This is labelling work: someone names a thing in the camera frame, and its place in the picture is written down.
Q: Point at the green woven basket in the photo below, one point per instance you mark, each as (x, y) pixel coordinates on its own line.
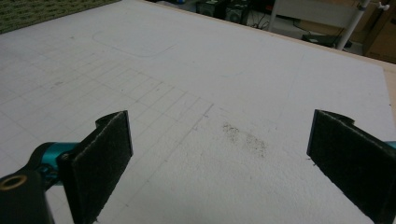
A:
(37, 12)

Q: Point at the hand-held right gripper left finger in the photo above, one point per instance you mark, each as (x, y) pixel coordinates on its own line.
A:
(96, 168)

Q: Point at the white desk frame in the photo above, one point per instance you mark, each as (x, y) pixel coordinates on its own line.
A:
(314, 11)

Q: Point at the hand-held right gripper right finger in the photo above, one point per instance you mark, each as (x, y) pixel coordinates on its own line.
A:
(351, 161)

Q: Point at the black computer tower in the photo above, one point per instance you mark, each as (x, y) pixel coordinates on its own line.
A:
(236, 14)
(208, 7)

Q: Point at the white foam mat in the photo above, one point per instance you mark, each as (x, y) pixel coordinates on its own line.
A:
(218, 68)

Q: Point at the flat black device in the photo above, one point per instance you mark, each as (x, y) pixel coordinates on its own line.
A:
(320, 39)

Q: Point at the cardboard box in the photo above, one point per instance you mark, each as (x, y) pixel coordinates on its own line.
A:
(381, 34)

